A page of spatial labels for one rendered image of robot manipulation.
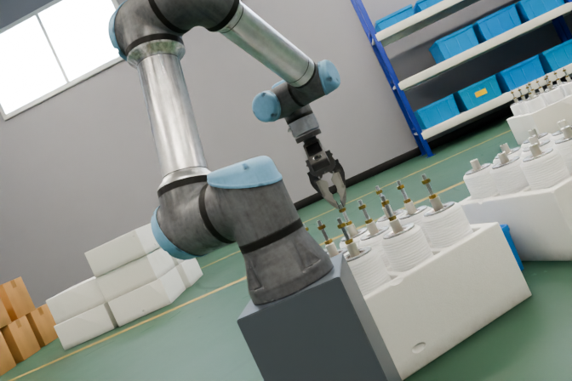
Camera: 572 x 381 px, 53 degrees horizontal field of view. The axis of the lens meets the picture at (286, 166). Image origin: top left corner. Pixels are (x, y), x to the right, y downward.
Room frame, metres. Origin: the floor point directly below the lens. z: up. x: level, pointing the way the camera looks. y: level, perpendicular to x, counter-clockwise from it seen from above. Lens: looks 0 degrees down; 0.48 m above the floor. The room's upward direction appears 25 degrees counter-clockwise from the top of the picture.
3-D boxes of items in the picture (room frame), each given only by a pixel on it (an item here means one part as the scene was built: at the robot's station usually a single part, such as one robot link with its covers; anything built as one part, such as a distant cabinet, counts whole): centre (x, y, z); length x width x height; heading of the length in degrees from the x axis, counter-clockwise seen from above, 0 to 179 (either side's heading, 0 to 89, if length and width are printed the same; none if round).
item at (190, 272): (4.38, 1.16, 0.09); 0.39 x 0.39 x 0.18; 85
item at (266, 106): (1.42, -0.05, 0.64); 0.11 x 0.11 x 0.08; 59
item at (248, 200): (0.99, 0.08, 0.47); 0.13 x 0.12 x 0.14; 59
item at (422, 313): (1.39, -0.13, 0.09); 0.39 x 0.39 x 0.18; 20
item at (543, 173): (1.43, -0.58, 0.16); 0.10 x 0.10 x 0.18
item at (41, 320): (4.84, 2.51, 0.15); 0.30 x 0.24 x 0.30; 78
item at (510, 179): (1.54, -0.54, 0.16); 0.10 x 0.10 x 0.18
